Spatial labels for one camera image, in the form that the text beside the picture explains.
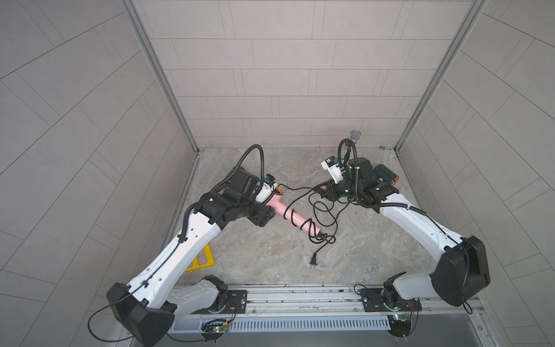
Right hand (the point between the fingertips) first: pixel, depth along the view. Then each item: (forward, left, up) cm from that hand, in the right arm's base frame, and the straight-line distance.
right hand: (316, 188), depth 78 cm
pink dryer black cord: (-8, +8, +5) cm, 12 cm away
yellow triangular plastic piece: (-17, +41, -17) cm, 48 cm away
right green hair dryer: (+16, -34, -14) cm, 40 cm away
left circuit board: (-38, +35, -17) cm, 54 cm away
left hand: (-7, +17, +1) cm, 18 cm away
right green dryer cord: (-19, +2, -19) cm, 27 cm away
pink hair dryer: (-14, +9, +6) cm, 18 cm away
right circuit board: (-40, -23, -22) cm, 51 cm away
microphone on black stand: (+19, -18, +8) cm, 27 cm away
